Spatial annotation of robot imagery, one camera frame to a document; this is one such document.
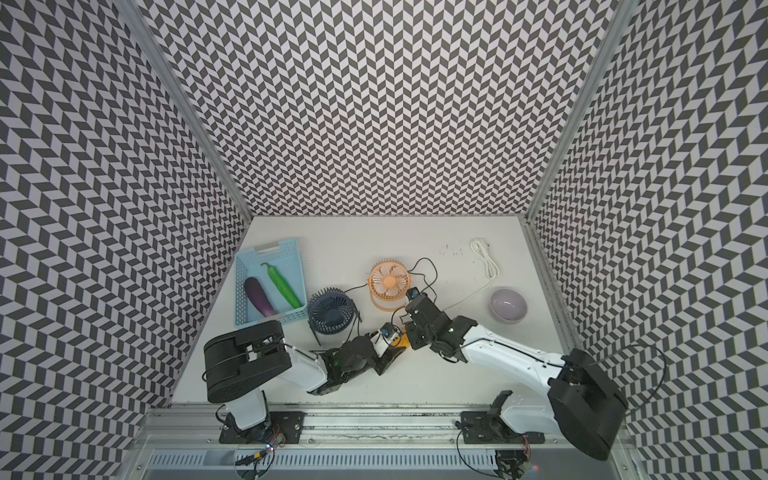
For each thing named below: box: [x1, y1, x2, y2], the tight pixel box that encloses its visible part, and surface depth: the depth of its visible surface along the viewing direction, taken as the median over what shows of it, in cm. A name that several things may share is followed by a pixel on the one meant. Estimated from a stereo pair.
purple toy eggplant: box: [244, 277, 276, 317], surface depth 96 cm
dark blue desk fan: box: [307, 287, 355, 346], surface depth 86 cm
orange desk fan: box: [367, 258, 412, 312], surface depth 93 cm
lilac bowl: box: [490, 288, 528, 322], surface depth 91 cm
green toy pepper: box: [260, 262, 302, 309], surface depth 101 cm
